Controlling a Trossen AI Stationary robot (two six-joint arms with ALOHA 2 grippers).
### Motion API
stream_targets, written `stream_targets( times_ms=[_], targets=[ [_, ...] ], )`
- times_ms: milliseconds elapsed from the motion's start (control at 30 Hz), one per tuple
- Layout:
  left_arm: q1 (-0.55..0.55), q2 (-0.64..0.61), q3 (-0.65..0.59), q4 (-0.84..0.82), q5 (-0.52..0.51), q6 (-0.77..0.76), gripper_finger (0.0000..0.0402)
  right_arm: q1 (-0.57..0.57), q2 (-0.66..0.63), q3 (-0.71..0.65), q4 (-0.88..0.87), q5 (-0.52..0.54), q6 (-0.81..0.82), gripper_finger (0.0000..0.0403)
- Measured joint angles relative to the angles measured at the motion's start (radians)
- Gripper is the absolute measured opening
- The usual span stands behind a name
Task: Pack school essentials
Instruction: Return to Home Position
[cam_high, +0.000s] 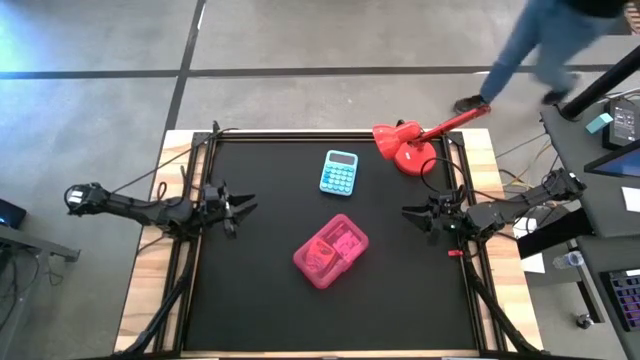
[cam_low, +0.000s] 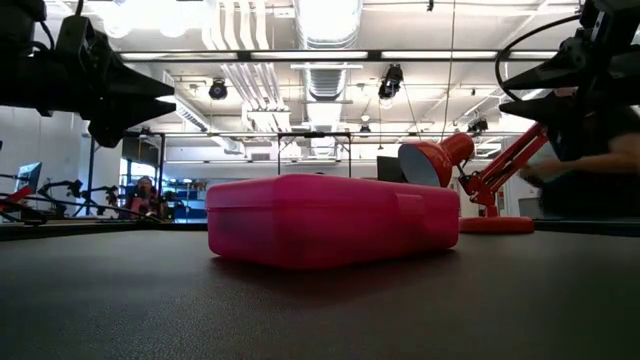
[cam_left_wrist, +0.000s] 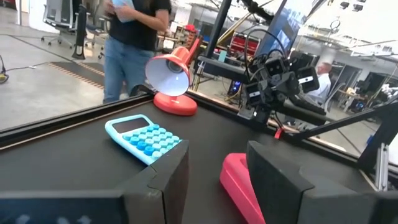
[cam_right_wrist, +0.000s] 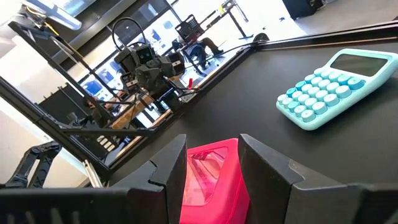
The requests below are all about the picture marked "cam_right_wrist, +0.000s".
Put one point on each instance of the black aluminium rig frame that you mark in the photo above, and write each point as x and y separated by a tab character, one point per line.
311	38

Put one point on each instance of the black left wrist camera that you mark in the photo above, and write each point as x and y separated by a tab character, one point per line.
144	54

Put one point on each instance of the black mesh office chair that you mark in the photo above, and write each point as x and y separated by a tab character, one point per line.
189	28

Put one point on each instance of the teal calculator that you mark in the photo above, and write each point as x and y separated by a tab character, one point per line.
329	96

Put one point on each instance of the person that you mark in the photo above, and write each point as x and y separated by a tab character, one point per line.
199	53

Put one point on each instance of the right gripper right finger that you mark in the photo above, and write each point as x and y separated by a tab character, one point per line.
267	193

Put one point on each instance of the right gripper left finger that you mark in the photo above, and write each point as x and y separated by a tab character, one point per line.
164	186

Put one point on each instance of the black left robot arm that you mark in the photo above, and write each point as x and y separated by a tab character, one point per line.
175	67

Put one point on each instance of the pink plastic pencil box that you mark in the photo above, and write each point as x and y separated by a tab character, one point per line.
214	186

